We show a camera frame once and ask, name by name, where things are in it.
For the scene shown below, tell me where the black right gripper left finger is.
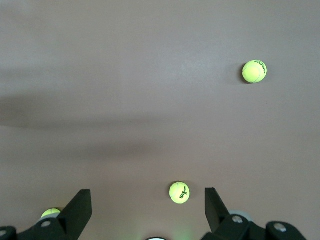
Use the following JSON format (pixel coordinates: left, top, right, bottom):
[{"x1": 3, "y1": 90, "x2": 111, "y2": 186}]
[{"x1": 14, "y1": 189, "x2": 93, "y2": 240}]

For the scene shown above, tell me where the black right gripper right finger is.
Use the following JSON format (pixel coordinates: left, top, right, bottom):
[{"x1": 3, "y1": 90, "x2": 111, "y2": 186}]
[{"x1": 201, "y1": 187, "x2": 270, "y2": 240}]

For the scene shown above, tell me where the yellow tennis ball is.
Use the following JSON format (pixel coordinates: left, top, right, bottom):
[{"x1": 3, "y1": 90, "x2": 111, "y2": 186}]
[
  {"x1": 241, "y1": 59, "x2": 268, "y2": 84},
  {"x1": 40, "y1": 207, "x2": 62, "y2": 220},
  {"x1": 169, "y1": 181, "x2": 191, "y2": 205}
]

